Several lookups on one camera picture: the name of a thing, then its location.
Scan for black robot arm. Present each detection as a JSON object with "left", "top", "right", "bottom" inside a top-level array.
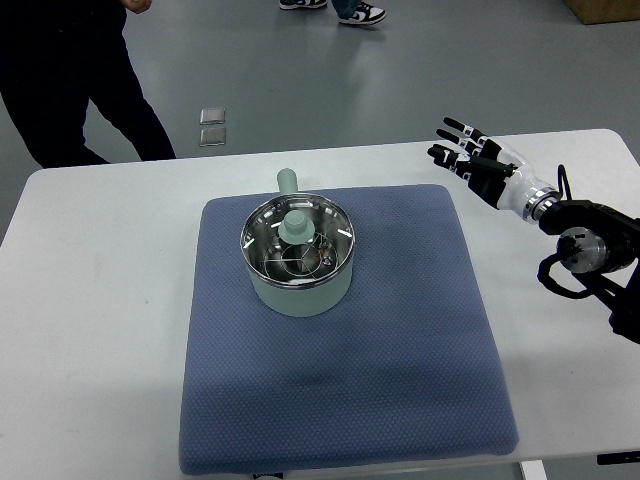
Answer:
[{"left": 427, "top": 117, "right": 639, "bottom": 343}]

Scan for black white sneaker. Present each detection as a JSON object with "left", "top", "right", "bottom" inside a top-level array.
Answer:
[
  {"left": 279, "top": 0, "right": 328, "bottom": 10},
  {"left": 338, "top": 1, "right": 386, "bottom": 26}
]

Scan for lower metal floor plate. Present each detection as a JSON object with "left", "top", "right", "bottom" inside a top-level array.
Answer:
[{"left": 199, "top": 127, "right": 227, "bottom": 147}]

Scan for white table leg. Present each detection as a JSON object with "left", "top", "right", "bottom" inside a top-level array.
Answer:
[{"left": 519, "top": 460, "right": 548, "bottom": 480}]

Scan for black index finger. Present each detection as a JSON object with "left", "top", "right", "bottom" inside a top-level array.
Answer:
[{"left": 427, "top": 144, "right": 473, "bottom": 181}]

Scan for blue quilted mat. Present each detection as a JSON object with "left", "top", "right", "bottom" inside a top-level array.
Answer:
[{"left": 179, "top": 184, "right": 519, "bottom": 475}]

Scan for glass lid with green knob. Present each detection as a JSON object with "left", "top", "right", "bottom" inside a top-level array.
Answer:
[{"left": 240, "top": 193, "right": 356, "bottom": 289}]

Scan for metal floor plate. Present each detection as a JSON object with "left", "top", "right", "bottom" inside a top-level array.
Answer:
[
  {"left": 199, "top": 127, "right": 227, "bottom": 147},
  {"left": 199, "top": 107, "right": 226, "bottom": 125}
]

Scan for black cable loop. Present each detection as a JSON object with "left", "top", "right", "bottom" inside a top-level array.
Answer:
[{"left": 555, "top": 164, "right": 575, "bottom": 200}]

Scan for black bracket under table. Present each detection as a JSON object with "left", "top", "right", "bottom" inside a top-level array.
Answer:
[{"left": 596, "top": 450, "right": 640, "bottom": 466}]

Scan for cardboard box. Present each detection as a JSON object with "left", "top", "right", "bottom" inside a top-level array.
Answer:
[{"left": 565, "top": 0, "right": 640, "bottom": 25}]

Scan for upper metal floor plate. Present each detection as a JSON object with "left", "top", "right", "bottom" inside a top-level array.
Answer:
[{"left": 199, "top": 107, "right": 226, "bottom": 125}]

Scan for person in black trousers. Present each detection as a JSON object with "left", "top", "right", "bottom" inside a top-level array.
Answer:
[{"left": 1, "top": 1, "right": 175, "bottom": 169}]

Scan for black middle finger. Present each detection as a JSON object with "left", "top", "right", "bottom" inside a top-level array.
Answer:
[{"left": 436, "top": 128, "right": 483, "bottom": 155}]

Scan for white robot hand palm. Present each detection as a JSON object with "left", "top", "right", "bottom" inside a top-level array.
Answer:
[{"left": 469, "top": 143, "right": 559, "bottom": 220}]

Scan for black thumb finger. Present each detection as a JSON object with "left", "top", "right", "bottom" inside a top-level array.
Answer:
[{"left": 469, "top": 155, "right": 515, "bottom": 176}]

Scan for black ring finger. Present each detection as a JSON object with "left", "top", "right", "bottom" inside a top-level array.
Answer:
[{"left": 442, "top": 117, "right": 500, "bottom": 148}]

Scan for mint green pot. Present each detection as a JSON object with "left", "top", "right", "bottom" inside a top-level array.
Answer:
[{"left": 245, "top": 168, "right": 353, "bottom": 318}]

